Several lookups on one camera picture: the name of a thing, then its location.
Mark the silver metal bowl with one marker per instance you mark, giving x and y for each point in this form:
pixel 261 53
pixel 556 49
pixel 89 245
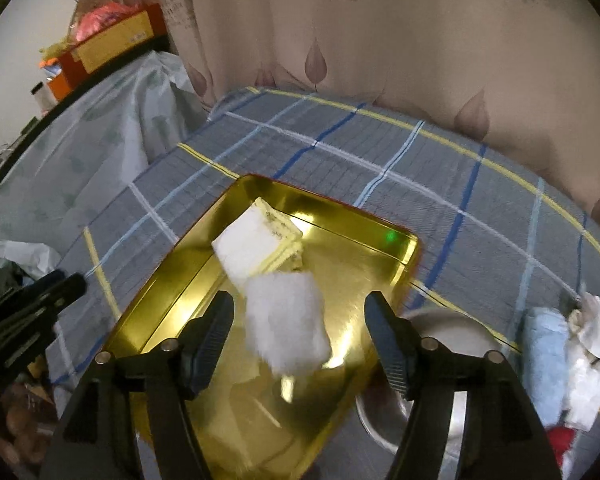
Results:
pixel 450 325

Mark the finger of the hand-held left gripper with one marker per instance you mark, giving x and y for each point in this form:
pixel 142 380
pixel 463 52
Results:
pixel 45 295
pixel 15 345

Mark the white fluffy cloth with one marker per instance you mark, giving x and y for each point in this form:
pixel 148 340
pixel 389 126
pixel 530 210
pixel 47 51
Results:
pixel 285 320

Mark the white towel yellow trim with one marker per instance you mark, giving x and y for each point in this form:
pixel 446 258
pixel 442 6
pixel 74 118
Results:
pixel 245 247

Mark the pink plastic bag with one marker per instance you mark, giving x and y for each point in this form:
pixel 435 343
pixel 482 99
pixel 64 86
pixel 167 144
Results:
pixel 105 17

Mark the grey plaid bed sheet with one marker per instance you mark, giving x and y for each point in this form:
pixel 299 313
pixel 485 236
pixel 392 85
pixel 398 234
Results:
pixel 380 175

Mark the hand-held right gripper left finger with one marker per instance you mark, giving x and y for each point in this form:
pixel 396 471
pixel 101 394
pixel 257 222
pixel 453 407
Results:
pixel 215 342

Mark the gold metal tin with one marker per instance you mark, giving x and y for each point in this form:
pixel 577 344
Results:
pixel 335 280

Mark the yellow cardboard box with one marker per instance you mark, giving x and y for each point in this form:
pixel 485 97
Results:
pixel 110 40

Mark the light blue towel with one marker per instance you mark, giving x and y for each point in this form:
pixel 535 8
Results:
pixel 545 360

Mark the white crumpled cloth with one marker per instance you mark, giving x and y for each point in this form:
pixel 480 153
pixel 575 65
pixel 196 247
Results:
pixel 587 385

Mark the beige leaf print curtain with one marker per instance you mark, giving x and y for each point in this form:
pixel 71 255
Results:
pixel 405 35

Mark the red cloth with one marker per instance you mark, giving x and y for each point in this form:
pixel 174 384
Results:
pixel 560 442

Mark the pale green cover cloth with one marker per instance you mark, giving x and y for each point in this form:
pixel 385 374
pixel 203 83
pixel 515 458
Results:
pixel 95 135

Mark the white plastic bag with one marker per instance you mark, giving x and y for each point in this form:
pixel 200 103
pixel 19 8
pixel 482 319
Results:
pixel 20 255

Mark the orange box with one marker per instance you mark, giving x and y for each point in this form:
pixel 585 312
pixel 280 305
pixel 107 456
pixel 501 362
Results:
pixel 62 80

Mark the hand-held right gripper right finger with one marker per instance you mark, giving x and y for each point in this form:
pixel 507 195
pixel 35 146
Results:
pixel 387 347

